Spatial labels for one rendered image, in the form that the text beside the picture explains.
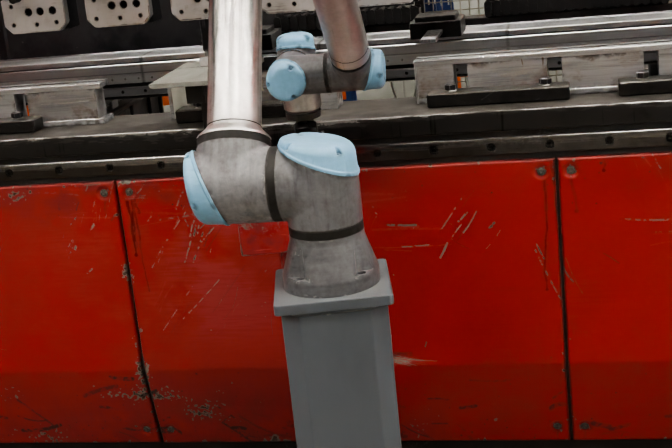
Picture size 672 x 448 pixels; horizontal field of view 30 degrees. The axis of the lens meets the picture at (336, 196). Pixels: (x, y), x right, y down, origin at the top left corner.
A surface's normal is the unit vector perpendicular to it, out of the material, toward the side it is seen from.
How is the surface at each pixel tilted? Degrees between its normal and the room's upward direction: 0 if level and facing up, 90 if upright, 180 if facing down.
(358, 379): 90
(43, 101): 90
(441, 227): 90
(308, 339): 90
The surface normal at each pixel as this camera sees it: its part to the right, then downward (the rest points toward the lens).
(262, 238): -0.02, 0.26
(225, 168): -0.17, -0.26
